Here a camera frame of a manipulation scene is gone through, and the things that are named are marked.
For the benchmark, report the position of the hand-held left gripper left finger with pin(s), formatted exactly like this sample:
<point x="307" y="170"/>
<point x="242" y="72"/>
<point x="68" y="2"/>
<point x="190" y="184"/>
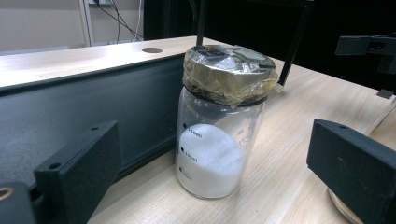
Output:
<point x="77" y="174"/>

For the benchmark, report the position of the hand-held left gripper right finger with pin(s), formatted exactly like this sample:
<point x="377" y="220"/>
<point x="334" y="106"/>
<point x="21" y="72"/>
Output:
<point x="358" y="174"/>

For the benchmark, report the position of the white-lidded jar with orange powder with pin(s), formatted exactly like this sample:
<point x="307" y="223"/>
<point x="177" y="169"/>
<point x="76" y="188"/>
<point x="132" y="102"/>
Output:
<point x="341" y="208"/>

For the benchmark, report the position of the glass jar with white powder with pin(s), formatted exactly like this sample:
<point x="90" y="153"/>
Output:
<point x="211" y="155"/>

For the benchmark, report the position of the round table grommet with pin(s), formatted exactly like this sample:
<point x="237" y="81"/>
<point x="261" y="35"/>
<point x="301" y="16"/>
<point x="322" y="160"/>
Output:
<point x="152" y="49"/>

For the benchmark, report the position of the white frame post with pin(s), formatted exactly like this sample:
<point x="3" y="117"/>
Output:
<point x="85" y="21"/>

